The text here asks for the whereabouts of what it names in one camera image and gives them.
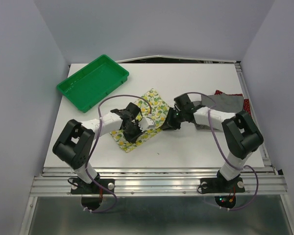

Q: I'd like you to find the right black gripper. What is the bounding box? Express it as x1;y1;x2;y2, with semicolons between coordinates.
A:
160;107;185;131

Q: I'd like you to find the yellow lemon print skirt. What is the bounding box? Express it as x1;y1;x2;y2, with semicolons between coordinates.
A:
110;88;170;153

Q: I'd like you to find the grey skirt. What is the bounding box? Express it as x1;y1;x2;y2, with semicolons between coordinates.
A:
195;93;244;130

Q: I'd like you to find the red polka dot skirt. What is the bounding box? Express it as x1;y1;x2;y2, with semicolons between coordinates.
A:
214;90;251;116

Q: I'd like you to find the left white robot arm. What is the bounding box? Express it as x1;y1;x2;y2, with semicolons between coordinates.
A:
52;102;144;194

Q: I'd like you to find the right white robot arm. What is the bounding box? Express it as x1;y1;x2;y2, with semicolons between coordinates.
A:
161;93;264;194

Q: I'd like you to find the green plastic tray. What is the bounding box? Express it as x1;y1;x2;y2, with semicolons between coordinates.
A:
57;54;129;113

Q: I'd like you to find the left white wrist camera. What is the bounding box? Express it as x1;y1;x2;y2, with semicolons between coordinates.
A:
138;117;156;132

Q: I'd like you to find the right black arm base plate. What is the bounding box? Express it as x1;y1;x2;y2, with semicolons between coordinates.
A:
197;177;245;194

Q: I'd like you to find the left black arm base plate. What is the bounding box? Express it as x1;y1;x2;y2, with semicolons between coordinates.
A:
67;177;115;195

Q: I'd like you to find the aluminium frame rail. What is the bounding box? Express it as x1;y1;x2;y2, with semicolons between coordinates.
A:
30;166;288;197

